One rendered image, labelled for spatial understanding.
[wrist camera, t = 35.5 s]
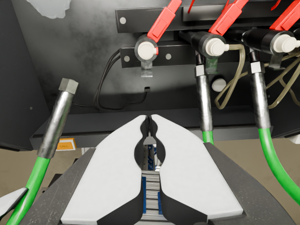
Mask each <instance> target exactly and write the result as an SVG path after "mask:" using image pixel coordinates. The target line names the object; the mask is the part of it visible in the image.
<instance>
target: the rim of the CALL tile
mask: <svg viewBox="0 0 300 225"><path fill-rule="evenodd" d="M59 142H71V143H72V146H73V149H67V150H75V149H76V148H75V144H74V141H73V140H60V141H59ZM56 151H63V150H56Z"/></svg>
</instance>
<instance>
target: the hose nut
mask: <svg viewBox="0 0 300 225"><path fill-rule="evenodd" d="M79 87H80V84H79V83H78V82H76V81H74V80H72V79H66V78H63V79H62V81H61V84H60V86H59V90H60V91H66V92H69V93H72V94H73V95H74V96H76V95H77V93H78V90H79Z"/></svg>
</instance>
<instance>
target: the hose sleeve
mask: <svg viewBox="0 0 300 225"><path fill-rule="evenodd" d="M74 97H75V96H74V95H73V94H72V93H69V92H66V91H60V92H59V94H58V97H57V99H56V102H55V105H54V106H53V111H52V113H51V116H50V119H49V121H48V124H47V127H46V130H45V132H44V135H43V137H42V141H41V143H40V145H39V148H38V151H37V156H38V157H40V158H46V159H51V158H53V157H54V154H55V152H56V149H57V146H58V143H59V141H60V137H61V135H62V132H63V128H64V126H65V123H66V120H67V117H68V114H69V112H70V109H71V106H72V103H73V100H74Z"/></svg>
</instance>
